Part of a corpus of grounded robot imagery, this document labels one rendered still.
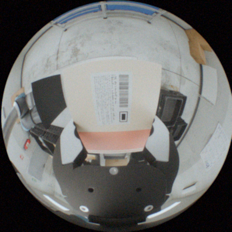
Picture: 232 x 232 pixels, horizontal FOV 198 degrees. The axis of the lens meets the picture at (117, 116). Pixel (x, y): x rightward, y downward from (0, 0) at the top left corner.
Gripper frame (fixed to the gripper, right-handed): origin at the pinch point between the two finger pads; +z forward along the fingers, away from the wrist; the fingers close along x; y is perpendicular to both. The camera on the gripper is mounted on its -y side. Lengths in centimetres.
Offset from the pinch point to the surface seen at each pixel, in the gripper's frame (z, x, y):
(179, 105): 53, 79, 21
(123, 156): 38, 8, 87
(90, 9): 67, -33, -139
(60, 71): 40, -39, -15
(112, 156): 39, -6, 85
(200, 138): 33, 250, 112
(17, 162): -99, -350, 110
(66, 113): 40, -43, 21
